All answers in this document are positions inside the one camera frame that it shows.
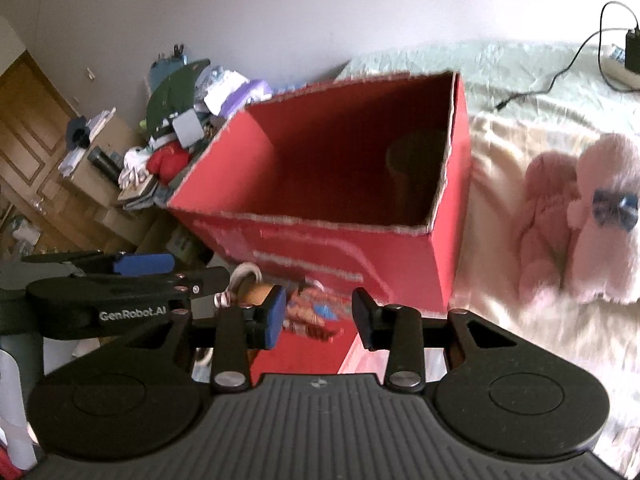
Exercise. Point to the grey square box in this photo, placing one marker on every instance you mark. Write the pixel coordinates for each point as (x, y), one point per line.
(187, 129)

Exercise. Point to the red white patterned scarf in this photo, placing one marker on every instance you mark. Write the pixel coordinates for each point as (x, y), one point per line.
(312, 312)

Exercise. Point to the white power strip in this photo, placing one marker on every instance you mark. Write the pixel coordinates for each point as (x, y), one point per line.
(622, 72)

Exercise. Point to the pink plush toy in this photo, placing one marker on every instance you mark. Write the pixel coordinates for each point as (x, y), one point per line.
(595, 240)

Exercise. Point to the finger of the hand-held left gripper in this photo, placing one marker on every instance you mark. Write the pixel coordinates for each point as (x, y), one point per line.
(207, 280)
(145, 263)

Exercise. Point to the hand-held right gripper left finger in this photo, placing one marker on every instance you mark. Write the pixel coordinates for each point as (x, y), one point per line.
(272, 320)

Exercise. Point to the black plug adapter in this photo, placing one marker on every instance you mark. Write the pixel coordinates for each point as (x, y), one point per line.
(633, 47)

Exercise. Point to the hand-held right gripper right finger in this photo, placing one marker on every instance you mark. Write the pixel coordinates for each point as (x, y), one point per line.
(362, 317)

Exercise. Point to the purple cloth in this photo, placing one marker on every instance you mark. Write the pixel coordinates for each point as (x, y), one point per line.
(245, 95)

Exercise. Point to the white cloth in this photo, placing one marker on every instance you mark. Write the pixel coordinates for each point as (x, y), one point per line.
(134, 165)

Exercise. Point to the black bottle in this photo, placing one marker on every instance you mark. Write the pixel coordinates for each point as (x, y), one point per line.
(104, 162)

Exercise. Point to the red cloth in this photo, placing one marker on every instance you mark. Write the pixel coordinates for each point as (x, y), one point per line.
(167, 160)

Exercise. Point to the red cardboard box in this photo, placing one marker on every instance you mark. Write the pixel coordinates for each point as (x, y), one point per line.
(320, 255)

